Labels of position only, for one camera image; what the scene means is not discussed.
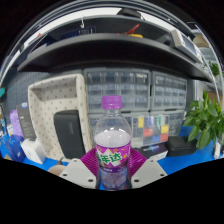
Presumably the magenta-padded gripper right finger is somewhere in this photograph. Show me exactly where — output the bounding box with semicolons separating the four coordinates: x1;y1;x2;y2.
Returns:
127;147;168;190

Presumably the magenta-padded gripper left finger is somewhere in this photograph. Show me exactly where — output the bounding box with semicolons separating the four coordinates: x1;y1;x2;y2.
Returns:
59;147;100;190

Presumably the purple-capped clear drink bottle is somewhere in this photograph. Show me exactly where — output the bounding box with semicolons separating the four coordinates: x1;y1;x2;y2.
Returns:
93;95;133;191

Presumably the black box with blue label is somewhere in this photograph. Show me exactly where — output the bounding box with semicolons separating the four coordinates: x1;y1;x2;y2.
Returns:
136;142;169;163

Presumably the black zip case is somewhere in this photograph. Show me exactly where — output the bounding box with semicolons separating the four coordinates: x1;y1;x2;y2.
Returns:
53;109;87;160

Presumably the black flat pouch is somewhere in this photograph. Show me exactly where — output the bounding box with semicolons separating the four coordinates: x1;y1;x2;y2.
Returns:
166;135;198;158

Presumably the clear organizer with coloured parts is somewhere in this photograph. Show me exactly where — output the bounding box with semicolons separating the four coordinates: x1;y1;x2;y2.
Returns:
131;114;170;146

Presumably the low grey drawer cabinet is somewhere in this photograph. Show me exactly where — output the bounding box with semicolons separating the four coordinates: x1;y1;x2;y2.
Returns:
88;109;186;149

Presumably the large green potted plant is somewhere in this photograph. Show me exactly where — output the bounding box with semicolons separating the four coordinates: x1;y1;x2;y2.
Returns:
182;91;224;151

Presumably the beige dotted tray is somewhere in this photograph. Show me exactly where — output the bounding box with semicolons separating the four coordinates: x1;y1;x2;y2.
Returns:
27;73;93;161

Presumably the purple plastic bag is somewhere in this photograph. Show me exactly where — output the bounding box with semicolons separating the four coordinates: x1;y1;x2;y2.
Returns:
8;109;24;138

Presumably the narrow grey drawer cabinet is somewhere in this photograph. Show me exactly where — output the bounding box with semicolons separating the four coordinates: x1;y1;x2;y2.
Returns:
150;71;188;111

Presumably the small green plant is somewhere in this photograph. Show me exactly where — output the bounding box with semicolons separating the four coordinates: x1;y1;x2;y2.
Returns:
208;61;221;78

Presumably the black shelf unit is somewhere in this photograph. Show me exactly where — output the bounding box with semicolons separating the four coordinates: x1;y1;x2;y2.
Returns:
3;8;214;83

